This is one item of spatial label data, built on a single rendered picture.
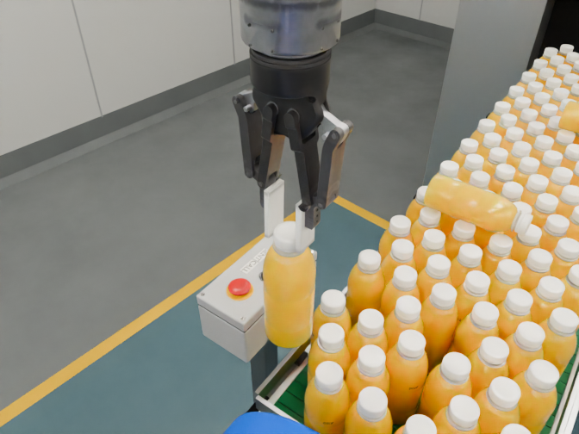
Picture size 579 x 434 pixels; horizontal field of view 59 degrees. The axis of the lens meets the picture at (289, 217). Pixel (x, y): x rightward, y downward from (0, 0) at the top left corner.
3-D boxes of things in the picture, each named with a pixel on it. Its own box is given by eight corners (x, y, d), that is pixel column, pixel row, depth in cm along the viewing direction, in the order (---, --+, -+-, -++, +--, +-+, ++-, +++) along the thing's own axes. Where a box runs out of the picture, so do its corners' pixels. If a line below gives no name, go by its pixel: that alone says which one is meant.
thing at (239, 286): (224, 292, 81) (223, 287, 81) (239, 278, 84) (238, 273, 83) (241, 301, 80) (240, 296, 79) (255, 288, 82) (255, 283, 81)
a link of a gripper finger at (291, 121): (304, 97, 51) (315, 98, 50) (319, 193, 57) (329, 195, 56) (281, 112, 49) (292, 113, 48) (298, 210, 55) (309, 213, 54)
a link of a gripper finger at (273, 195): (268, 192, 57) (263, 189, 57) (269, 238, 61) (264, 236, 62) (284, 180, 59) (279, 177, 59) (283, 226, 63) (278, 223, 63)
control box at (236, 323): (202, 335, 87) (195, 294, 81) (273, 268, 100) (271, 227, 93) (246, 364, 83) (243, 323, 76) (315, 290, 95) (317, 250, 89)
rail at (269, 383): (255, 401, 83) (254, 392, 81) (535, 74, 183) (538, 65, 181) (258, 405, 83) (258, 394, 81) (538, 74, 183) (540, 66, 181)
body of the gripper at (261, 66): (227, 45, 46) (234, 135, 52) (305, 67, 42) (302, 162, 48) (277, 22, 51) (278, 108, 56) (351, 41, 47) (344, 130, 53)
